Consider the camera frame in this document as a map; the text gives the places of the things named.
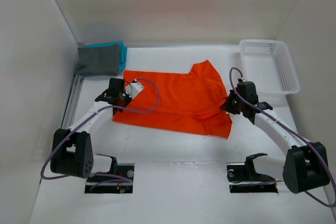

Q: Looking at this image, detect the grey t shirt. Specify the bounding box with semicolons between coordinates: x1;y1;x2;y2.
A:
75;45;121;77

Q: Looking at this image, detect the teal t shirt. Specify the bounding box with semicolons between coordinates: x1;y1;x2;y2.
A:
85;41;128;76

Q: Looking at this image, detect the orange t shirt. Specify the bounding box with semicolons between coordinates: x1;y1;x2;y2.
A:
113;60;232;138

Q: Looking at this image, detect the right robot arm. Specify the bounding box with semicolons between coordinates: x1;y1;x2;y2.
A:
221;78;330;194

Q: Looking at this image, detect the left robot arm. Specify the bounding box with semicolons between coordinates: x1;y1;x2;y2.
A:
49;78;143;182

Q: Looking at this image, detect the white plastic bin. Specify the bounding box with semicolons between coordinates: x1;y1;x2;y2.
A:
239;39;300;95

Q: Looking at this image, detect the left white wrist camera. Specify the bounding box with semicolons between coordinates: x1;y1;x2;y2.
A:
124;80;144;100

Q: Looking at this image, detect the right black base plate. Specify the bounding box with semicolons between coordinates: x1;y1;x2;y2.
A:
226;163;278;193

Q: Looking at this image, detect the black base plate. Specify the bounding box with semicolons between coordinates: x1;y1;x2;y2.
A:
85;163;135;194
226;163;278;193

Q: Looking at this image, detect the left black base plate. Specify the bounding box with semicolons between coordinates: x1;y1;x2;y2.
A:
85;163;135;194

